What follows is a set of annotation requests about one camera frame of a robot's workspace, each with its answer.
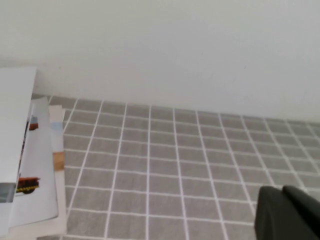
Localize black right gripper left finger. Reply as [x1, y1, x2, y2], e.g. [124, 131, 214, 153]
[253, 185, 320, 240]

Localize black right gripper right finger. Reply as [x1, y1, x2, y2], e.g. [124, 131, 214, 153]
[283, 184, 320, 233]

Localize white picture book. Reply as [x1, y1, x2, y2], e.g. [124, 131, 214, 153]
[0, 66, 38, 233]

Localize grey checkered tablecloth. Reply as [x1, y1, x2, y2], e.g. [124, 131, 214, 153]
[37, 94, 320, 240]

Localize cream booklet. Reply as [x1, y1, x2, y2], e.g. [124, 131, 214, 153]
[9, 104, 69, 237]

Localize booklet with wood-coloured picture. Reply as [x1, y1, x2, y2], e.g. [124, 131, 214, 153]
[48, 104, 66, 175]

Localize white booklet with web address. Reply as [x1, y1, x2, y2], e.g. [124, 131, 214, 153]
[8, 96, 60, 230]

